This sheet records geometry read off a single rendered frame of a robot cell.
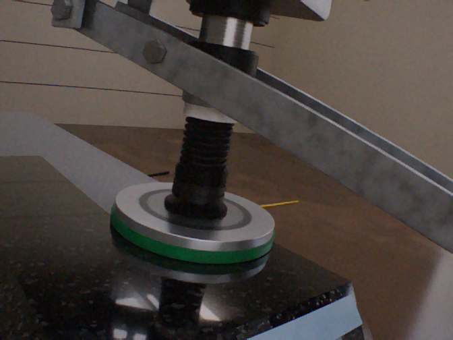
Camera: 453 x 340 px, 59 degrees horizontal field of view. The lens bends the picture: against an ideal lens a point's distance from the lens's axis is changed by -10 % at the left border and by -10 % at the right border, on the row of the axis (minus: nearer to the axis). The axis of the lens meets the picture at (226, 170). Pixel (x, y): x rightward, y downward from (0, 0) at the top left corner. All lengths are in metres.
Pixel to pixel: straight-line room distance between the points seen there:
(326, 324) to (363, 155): 0.18
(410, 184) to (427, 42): 5.42
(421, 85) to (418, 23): 0.81
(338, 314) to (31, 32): 5.42
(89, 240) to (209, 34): 0.28
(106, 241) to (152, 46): 0.23
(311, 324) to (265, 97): 0.24
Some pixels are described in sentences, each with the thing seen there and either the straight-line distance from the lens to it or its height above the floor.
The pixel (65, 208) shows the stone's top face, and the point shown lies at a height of 0.85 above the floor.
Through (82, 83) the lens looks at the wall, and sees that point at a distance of 5.93.
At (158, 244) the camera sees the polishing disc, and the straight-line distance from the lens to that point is 0.50.
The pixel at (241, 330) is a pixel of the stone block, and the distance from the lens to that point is 0.40.
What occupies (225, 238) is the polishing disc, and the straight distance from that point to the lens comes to 0.51.
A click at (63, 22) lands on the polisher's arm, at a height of 1.09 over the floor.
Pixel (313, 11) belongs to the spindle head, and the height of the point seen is 1.15.
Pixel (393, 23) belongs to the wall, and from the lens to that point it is 6.16.
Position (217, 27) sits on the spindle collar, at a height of 1.11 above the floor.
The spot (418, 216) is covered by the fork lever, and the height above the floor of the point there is 0.96.
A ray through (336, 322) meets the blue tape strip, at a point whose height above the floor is 0.82.
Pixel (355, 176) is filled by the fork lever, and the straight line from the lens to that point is 0.45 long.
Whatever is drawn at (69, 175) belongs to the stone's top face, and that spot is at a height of 0.85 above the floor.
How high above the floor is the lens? 1.07
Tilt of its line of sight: 13 degrees down
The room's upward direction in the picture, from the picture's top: 10 degrees clockwise
